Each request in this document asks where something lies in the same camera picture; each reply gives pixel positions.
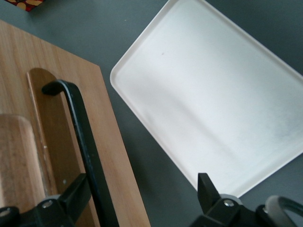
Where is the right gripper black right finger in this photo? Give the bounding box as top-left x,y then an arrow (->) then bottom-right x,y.
191,172 -> 259,227

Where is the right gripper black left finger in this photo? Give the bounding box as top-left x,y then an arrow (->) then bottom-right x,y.
22,173 -> 93,227

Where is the black metal drawer handle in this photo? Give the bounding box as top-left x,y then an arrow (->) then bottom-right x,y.
41,79 -> 120,227

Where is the wooden drawer cabinet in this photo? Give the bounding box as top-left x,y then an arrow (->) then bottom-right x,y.
0,20 -> 152,227

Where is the cream rectangular tray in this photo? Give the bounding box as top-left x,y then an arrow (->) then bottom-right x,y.
109,0 -> 303,199

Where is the red snack box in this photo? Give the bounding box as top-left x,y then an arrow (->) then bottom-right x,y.
4,0 -> 46,8

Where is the grey cable loop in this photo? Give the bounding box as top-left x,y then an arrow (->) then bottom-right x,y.
257,194 -> 303,227

